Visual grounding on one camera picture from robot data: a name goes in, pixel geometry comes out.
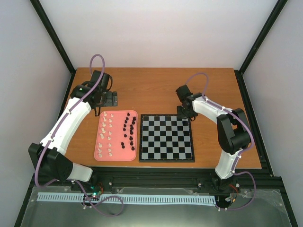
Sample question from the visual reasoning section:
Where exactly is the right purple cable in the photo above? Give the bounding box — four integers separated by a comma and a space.
184, 72, 257, 211

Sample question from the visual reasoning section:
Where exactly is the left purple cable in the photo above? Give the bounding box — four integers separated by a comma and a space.
34, 54, 125, 217

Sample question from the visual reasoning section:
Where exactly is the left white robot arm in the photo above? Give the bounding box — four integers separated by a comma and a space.
28, 70, 117, 191

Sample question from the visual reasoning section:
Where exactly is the pink plastic tray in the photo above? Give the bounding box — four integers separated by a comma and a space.
94, 110, 138, 162

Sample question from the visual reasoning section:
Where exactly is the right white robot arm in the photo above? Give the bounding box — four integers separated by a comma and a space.
176, 85, 254, 192

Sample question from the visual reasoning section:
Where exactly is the black aluminium frame rail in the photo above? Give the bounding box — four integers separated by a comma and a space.
30, 165, 284, 190

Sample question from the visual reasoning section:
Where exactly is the purple cable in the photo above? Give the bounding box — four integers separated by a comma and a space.
184, 72, 257, 211
34, 54, 125, 217

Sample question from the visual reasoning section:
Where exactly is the black white chessboard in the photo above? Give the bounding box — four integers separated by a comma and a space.
139, 114, 195, 162

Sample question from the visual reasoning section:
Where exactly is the light blue slotted cable duct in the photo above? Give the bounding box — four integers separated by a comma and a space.
36, 192, 216, 206

